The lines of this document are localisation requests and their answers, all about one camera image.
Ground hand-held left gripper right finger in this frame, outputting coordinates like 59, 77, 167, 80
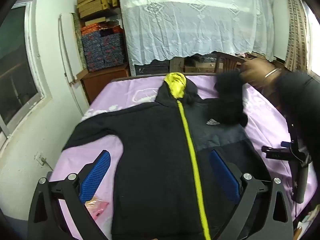
209, 150, 293, 240

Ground dark flat boxes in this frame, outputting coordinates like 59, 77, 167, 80
135, 58, 170, 76

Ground white wall pipe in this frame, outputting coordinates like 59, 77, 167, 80
58, 14, 83, 117

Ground window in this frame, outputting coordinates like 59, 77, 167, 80
0, 0, 48, 140

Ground white lace curtain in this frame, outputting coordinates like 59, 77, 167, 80
117, 0, 275, 67

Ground stack of patterned storage boxes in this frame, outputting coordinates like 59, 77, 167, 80
81, 31, 125, 72

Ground person's right hand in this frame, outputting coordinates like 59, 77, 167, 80
239, 59, 277, 87

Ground checkered curtain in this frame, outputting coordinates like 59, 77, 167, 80
284, 0, 311, 72

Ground wall socket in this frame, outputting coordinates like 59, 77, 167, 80
34, 152, 47, 166

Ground wooden chair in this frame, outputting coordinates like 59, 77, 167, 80
214, 51, 245, 73

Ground wooden cabinet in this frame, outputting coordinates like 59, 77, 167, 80
81, 64, 130, 104

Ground pink plastic packet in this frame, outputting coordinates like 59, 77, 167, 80
84, 197, 110, 221

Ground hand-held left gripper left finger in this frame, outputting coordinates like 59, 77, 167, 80
28, 149, 112, 240

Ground stack of cardboard boxes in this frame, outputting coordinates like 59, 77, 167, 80
76, 0, 119, 25

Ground floral fabric roll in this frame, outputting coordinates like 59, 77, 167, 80
72, 12, 87, 71

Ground wooden post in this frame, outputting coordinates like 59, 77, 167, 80
169, 56, 185, 74

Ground black jacket with yellow zipper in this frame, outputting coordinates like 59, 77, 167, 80
62, 71, 272, 240

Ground purple printed blanket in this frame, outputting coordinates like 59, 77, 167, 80
49, 74, 318, 240

